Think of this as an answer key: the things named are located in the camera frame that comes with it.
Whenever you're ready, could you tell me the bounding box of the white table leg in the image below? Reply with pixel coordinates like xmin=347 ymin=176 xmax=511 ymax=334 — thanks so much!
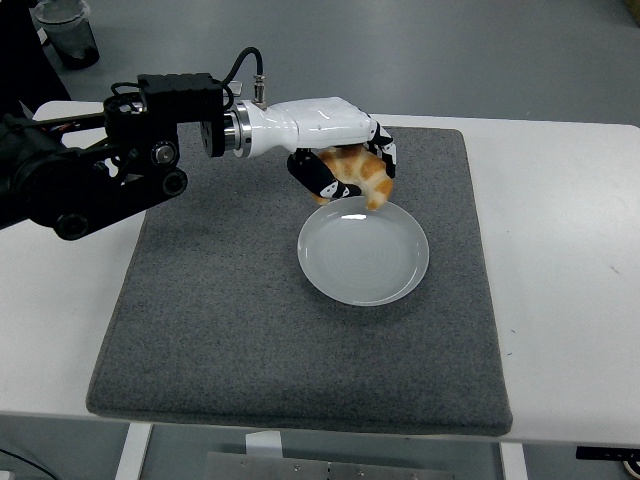
xmin=499 ymin=442 xmax=529 ymax=480
xmin=113 ymin=422 xmax=154 ymax=480

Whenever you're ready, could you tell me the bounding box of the grey felt mat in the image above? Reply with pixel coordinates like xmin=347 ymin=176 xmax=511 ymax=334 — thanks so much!
xmin=85 ymin=122 xmax=515 ymax=438

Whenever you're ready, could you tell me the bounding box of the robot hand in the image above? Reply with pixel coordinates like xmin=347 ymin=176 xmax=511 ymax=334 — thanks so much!
xmin=244 ymin=96 xmax=400 ymax=202

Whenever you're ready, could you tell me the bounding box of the grey metal plate with screws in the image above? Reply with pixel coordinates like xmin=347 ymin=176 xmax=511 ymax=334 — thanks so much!
xmin=204 ymin=451 xmax=456 ymax=480

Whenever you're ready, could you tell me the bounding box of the black table control panel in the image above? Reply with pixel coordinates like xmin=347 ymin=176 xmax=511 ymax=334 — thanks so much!
xmin=575 ymin=445 xmax=640 ymax=462

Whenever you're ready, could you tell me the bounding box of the grey round plate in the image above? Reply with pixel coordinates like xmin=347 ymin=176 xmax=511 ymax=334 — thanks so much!
xmin=297 ymin=195 xmax=431 ymax=308

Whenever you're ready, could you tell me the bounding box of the person's leg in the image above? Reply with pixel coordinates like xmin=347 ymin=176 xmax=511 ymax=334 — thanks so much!
xmin=0 ymin=0 xmax=72 ymax=121

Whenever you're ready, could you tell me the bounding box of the clear plastic cup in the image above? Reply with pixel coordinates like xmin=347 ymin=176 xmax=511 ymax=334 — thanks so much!
xmin=34 ymin=0 xmax=101 ymax=71

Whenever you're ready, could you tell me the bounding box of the croissant bread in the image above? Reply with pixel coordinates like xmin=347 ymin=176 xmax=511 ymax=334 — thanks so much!
xmin=312 ymin=144 xmax=395 ymax=212

